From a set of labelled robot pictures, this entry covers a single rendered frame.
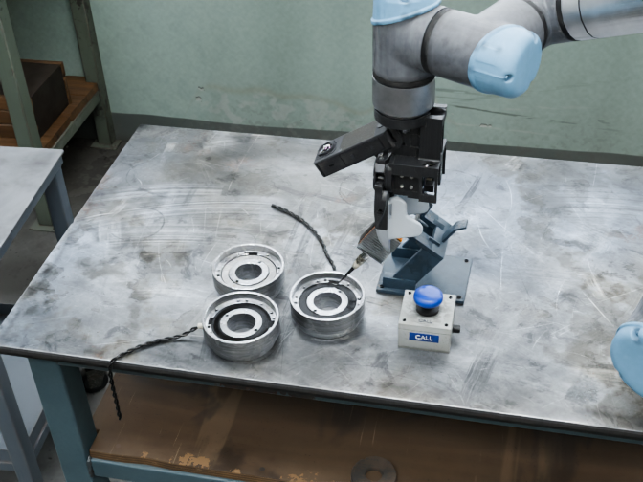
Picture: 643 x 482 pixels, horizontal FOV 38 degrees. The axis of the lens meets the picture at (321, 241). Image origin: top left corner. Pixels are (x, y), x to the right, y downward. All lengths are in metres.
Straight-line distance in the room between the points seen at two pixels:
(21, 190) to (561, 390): 1.12
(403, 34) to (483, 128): 1.94
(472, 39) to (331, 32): 1.89
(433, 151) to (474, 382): 0.31
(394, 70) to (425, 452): 0.65
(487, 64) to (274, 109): 2.10
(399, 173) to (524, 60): 0.23
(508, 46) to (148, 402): 0.88
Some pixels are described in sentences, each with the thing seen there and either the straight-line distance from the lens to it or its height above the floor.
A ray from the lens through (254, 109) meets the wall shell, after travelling 3.09.
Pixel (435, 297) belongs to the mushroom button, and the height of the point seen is 0.87.
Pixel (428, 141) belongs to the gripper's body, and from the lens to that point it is 1.14.
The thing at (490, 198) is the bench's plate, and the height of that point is 0.80.
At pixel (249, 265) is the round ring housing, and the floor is 0.82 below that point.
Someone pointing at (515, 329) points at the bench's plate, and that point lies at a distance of 1.32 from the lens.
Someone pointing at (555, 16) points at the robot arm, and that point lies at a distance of 1.10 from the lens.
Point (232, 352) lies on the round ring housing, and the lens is 1.25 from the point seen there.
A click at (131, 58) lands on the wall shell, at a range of 3.14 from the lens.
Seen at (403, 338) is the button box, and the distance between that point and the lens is 1.27.
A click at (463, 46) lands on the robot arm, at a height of 1.25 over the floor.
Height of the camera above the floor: 1.70
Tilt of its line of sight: 38 degrees down
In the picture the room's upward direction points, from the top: 2 degrees counter-clockwise
